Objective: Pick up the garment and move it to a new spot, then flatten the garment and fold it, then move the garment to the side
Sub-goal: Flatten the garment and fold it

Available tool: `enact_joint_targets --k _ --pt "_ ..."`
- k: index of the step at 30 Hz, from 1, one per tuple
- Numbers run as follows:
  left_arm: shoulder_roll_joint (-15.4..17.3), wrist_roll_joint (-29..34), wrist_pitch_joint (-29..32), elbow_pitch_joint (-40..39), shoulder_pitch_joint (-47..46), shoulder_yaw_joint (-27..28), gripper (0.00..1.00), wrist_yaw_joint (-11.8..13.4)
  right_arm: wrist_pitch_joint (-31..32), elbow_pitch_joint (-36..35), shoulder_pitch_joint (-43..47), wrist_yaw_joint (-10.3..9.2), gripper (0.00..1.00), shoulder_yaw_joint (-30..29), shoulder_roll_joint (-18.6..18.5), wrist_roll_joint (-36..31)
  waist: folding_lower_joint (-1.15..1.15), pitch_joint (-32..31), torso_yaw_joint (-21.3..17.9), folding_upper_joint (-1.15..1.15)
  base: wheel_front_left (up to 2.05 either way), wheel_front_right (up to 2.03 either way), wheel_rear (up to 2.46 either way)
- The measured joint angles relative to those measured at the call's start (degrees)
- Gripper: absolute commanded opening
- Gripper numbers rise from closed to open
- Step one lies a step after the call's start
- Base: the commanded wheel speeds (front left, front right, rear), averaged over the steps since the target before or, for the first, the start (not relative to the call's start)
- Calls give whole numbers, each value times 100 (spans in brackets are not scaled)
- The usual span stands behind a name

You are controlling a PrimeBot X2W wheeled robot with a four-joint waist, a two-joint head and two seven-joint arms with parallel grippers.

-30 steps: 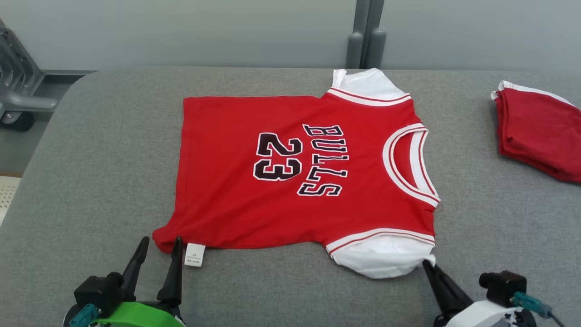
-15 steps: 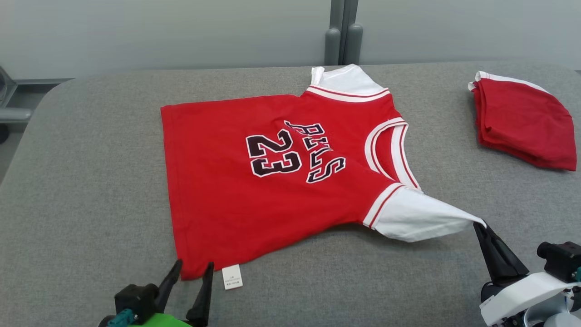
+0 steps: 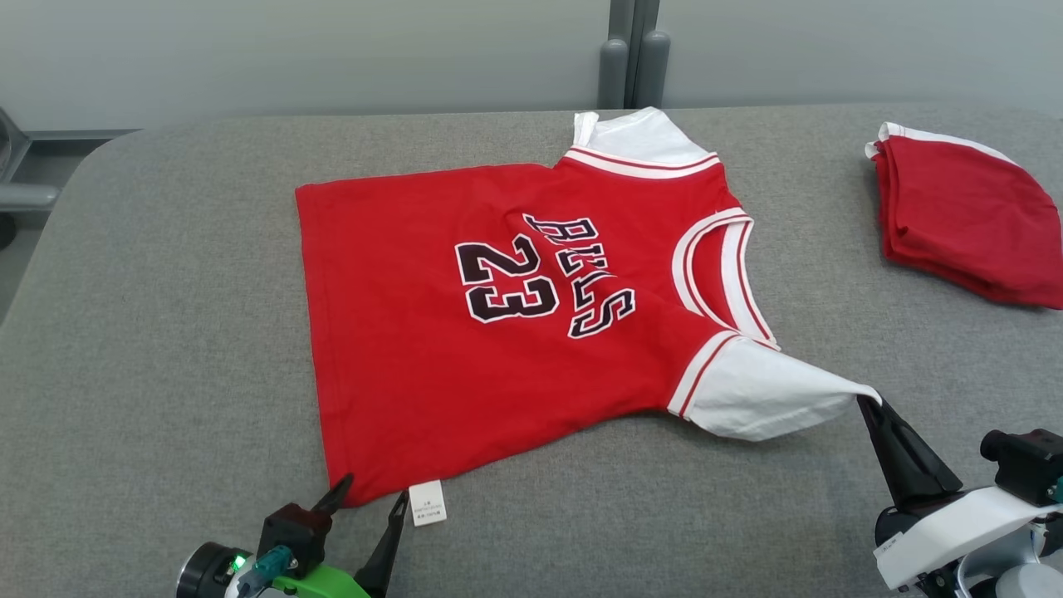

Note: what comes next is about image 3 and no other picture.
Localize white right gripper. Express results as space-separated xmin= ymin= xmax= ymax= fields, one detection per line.
xmin=858 ymin=396 xmax=1051 ymax=593

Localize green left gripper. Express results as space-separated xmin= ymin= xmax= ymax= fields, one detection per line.
xmin=270 ymin=473 xmax=410 ymax=598

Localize red basketball jersey white sleeves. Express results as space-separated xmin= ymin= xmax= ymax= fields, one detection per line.
xmin=295 ymin=106 xmax=883 ymax=527

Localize red shorts with white stripe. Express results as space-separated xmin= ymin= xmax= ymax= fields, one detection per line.
xmin=864 ymin=122 xmax=1063 ymax=311

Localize teal cable connector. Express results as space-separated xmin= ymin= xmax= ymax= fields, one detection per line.
xmin=235 ymin=555 xmax=298 ymax=598

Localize grey metal frame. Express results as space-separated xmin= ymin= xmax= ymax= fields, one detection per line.
xmin=0 ymin=108 xmax=138 ymax=250

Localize grey rounded post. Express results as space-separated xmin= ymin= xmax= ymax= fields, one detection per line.
xmin=598 ymin=37 xmax=629 ymax=110
xmin=635 ymin=31 xmax=671 ymax=110

